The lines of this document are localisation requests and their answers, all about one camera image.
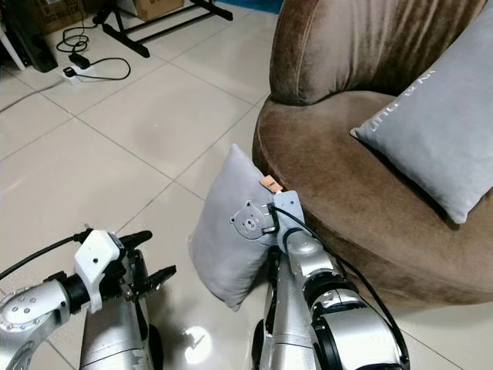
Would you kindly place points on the silver robot leg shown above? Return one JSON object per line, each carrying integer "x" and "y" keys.
{"x": 115, "y": 339}
{"x": 289, "y": 324}

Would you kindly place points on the brown velvet sofa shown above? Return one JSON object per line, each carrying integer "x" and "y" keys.
{"x": 347, "y": 193}

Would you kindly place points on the silver right robot leg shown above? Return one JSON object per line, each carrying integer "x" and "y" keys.
{"x": 289, "y": 324}

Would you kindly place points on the blue floor mat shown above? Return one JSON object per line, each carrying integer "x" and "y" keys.
{"x": 250, "y": 5}

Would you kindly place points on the white power strip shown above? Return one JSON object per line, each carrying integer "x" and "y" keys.
{"x": 78, "y": 72}

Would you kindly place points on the grey pillow with bear patch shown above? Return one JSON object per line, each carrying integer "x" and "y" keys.
{"x": 223, "y": 247}

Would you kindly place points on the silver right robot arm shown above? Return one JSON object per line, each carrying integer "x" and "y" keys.
{"x": 354, "y": 331}

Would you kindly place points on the black upright case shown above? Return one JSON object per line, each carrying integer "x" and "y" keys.
{"x": 35, "y": 46}

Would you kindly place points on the small cardboard box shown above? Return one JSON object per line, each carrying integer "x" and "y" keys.
{"x": 160, "y": 8}

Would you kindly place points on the grey pillow with white lettering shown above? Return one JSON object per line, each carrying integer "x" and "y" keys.
{"x": 431, "y": 131}

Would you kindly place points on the silver left robot leg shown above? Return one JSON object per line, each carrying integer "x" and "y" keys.
{"x": 115, "y": 339}

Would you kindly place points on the black metal floor rack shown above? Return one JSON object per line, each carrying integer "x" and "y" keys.
{"x": 132, "y": 42}

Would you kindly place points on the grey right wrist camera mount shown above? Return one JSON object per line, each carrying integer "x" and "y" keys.
{"x": 289, "y": 210}

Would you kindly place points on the black power adapter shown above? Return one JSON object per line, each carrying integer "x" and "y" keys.
{"x": 80, "y": 59}

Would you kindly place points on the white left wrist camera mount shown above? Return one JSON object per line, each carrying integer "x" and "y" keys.
{"x": 96, "y": 258}

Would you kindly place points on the large printed cardboard box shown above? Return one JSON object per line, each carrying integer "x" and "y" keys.
{"x": 62, "y": 14}

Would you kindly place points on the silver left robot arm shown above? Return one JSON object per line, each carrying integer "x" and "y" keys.
{"x": 31, "y": 312}

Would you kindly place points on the white chair leg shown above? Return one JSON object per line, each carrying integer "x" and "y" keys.
{"x": 13, "y": 52}

